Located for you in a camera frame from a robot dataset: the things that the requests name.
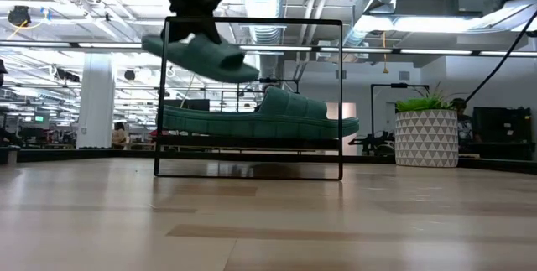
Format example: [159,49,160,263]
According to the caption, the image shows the black background station frame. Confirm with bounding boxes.
[370,82,430,154]
[221,77,301,108]

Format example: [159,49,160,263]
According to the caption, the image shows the white column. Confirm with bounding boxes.
[76,52,117,150]

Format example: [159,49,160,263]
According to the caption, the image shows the teal green slide sandal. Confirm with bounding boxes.
[141,33,261,84]
[161,86,361,141]

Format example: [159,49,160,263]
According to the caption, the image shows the long ceiling light strip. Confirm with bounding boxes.
[0,40,537,58]

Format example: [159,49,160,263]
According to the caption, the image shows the black table frame rails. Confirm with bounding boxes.
[0,144,537,175]

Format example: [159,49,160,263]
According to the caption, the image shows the black ceiling fixture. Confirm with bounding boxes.
[7,5,31,27]

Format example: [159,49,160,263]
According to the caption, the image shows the green plant white patterned pot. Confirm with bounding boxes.
[394,84,461,169]

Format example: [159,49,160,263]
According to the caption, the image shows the wooden shelf black metal frame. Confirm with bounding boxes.
[153,16,344,181]

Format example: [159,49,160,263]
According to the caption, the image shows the thick black cable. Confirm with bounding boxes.
[464,9,537,103]

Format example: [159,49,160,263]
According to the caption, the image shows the ribbed silver ventilation duct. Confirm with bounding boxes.
[241,0,284,80]

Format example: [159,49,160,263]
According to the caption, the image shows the white door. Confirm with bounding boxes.
[326,102,358,157]

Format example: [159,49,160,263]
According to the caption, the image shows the yellow hanging cord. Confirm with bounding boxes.
[381,31,389,75]

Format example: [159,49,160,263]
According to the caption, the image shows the black cabinet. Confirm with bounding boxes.
[472,106,536,162]

